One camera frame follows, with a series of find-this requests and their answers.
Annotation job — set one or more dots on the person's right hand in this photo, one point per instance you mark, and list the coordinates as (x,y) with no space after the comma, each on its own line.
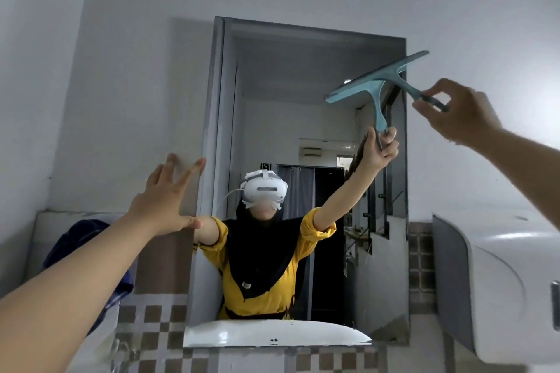
(468,117)

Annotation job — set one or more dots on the person's left hand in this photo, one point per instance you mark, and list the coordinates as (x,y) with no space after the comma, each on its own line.
(159,206)

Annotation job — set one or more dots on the blue plaid cloth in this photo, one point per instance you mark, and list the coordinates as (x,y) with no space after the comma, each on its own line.
(83,233)

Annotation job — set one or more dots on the teal squeegee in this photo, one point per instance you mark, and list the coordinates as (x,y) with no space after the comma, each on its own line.
(376,76)

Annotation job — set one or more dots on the frameless wall mirror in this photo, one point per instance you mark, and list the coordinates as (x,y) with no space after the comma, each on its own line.
(297,80)

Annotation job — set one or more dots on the person's right forearm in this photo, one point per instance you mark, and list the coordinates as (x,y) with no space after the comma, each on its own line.
(529,171)

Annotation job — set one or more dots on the person's left forearm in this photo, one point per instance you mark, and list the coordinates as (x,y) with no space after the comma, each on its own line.
(65,294)

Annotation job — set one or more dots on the white paper towel dispenser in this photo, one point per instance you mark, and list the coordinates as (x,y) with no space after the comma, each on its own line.
(503,281)

